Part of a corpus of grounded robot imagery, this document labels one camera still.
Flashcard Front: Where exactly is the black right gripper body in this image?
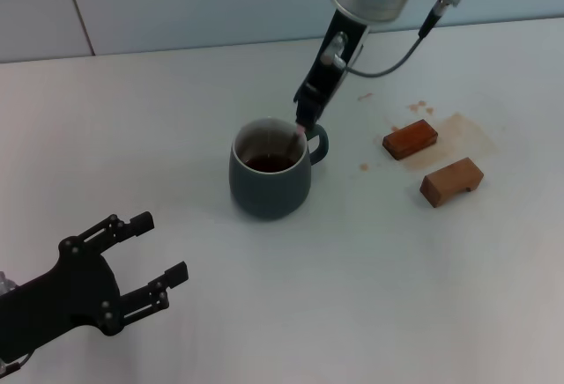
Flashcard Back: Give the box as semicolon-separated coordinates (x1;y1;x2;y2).
293;6;372;108

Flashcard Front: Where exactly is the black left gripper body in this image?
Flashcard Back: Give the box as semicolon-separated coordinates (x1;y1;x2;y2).
0;235;122;364

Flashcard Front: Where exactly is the pink handled metal spoon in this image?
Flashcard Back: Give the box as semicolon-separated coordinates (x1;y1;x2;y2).
285;123;307;157

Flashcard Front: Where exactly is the grey ceramic cup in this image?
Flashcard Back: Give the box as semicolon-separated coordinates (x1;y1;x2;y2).
228;116;330;221

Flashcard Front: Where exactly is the dark brown coffee liquid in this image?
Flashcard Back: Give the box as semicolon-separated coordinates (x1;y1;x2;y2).
243;153;300;174

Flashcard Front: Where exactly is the dark reddish wooden block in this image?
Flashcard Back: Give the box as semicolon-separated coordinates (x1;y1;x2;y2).
382;118;441;163

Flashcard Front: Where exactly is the light notched wooden block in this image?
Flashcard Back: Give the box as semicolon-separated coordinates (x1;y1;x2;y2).
419;157;485;210

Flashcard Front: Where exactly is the thin grey cable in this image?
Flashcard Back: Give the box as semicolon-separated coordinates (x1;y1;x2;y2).
0;350;35;377
345;0;449;79

